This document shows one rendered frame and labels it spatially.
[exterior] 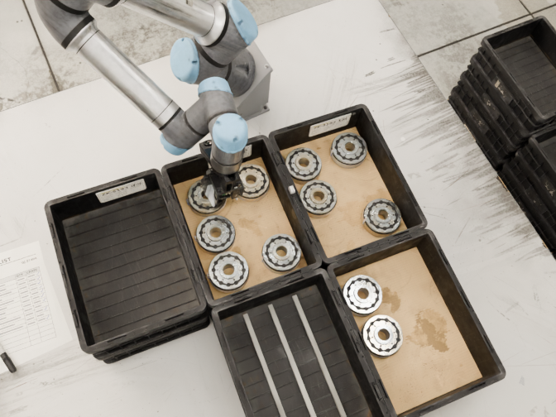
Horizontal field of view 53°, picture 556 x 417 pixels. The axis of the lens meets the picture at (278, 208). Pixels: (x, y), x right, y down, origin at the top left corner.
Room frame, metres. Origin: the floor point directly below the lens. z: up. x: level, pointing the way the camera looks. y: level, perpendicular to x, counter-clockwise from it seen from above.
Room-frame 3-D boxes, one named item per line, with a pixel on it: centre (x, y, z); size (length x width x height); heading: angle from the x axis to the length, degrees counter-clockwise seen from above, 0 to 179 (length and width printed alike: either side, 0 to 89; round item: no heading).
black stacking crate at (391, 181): (0.67, -0.16, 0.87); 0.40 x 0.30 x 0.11; 31
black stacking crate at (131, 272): (0.36, 0.35, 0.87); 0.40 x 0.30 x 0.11; 31
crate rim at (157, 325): (0.36, 0.35, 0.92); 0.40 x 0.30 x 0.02; 31
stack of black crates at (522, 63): (1.45, -0.89, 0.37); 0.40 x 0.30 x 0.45; 35
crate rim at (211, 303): (0.52, 0.09, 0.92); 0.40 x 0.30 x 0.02; 31
